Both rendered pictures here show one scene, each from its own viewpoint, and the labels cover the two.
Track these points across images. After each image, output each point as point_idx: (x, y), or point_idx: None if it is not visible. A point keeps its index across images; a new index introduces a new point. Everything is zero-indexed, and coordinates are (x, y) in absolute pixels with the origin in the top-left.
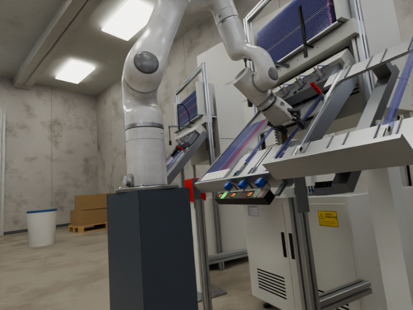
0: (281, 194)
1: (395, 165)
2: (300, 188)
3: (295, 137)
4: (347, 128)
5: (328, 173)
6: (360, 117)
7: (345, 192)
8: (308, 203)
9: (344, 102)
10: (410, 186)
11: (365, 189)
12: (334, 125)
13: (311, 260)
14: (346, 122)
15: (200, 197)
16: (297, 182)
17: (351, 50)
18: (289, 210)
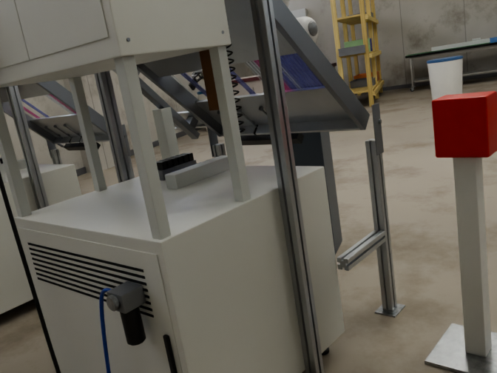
0: (256, 192)
1: (180, 129)
2: (213, 138)
3: (173, 52)
4: (49, 75)
5: (200, 127)
6: (72, 75)
7: (194, 138)
8: (211, 151)
9: (137, 69)
10: (46, 209)
11: (94, 209)
12: (102, 69)
13: None
14: (85, 72)
15: (375, 137)
16: (214, 133)
17: None
18: (225, 152)
